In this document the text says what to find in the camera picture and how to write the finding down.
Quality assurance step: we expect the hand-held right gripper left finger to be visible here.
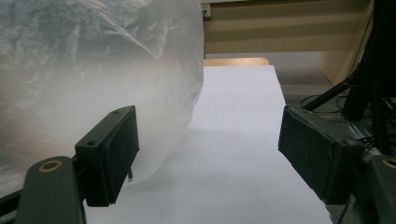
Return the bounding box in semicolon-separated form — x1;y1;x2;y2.
74;105;140;208

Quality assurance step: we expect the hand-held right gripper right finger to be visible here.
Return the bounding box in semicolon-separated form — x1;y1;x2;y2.
277;105;367;205

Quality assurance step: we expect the clear plastic bag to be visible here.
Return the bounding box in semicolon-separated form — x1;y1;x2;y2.
0;0;205;199

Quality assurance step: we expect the white board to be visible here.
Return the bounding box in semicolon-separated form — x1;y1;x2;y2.
83;64;334;224

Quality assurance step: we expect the black metal stand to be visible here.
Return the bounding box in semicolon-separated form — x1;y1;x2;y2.
303;0;396;157

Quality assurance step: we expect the wooden table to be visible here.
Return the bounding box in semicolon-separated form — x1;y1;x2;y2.
204;57;271;67

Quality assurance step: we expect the light wooden platform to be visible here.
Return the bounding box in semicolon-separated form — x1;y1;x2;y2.
202;0;375;86

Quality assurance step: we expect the black floor cable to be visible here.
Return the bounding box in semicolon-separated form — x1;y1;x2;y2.
300;92;348;115

